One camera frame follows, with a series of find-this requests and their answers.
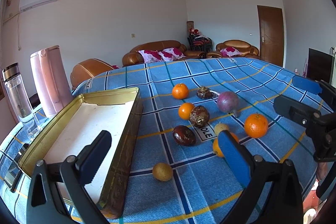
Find orange tangerine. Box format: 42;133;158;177
171;83;189;100
244;113;268;139
178;102;195;120
213;132;239;158

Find small yellow fruit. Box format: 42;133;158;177
152;162;173;182
214;123;230;135

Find purple round radish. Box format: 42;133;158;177
217;91;240;118

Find wrinkled brown passion fruit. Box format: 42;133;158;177
189;105;210;128

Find dark glossy passion fruit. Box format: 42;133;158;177
173;125;197;146

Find brown dried fruit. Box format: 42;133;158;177
197;86;214;100

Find black television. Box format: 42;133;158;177
306;48;334;84

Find clear glass water bottle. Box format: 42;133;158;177
2;63;42;141

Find black smartphone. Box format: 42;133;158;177
4;143;29;193

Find blue plaid tablecloth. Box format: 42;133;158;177
1;57;332;223

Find gold metal tin tray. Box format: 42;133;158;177
18;88;143;219

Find brown leather armchair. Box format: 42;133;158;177
206;40;260;59

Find brown wooden door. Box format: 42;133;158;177
257;5;284;67

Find pink electric kettle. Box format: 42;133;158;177
30;45;73;118

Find floral pillow on armchair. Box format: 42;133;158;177
220;47;242;57

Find near brown leather chair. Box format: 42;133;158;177
70;59;119;90

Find stacked chairs with red items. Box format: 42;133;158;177
187;28;213;53

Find brown leather three-seat sofa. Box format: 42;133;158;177
122;40;206;67

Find floral pillow right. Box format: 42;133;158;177
158;47;186;61

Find floral pillow left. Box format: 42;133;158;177
138;50;163;64

